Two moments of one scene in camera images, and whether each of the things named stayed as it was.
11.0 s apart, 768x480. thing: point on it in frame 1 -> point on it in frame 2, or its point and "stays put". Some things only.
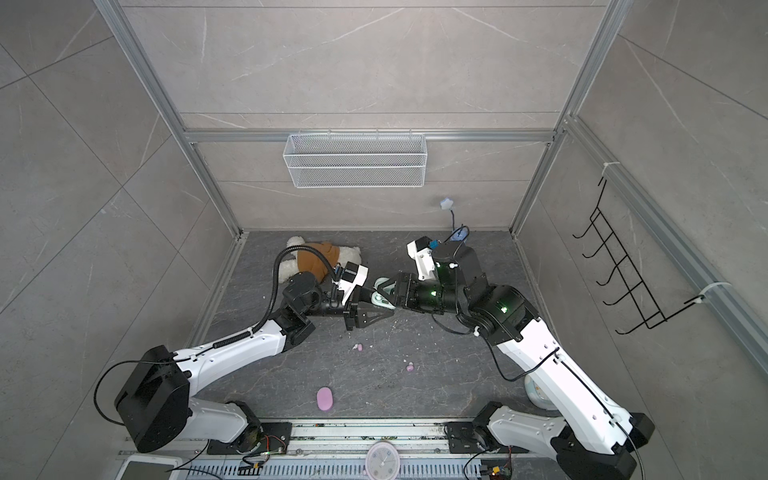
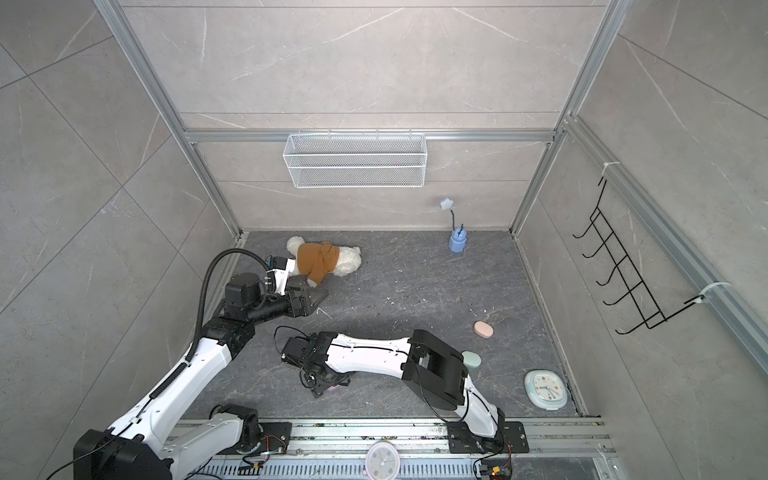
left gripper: x=355 y=312 -> x=305 y=309
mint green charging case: x=380 y=300 -> x=471 y=360
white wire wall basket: x=356 y=161 stays put
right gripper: x=405 y=291 -> x=315 y=386
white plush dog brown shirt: x=308 y=261 stays put
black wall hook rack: x=644 y=300 stays put
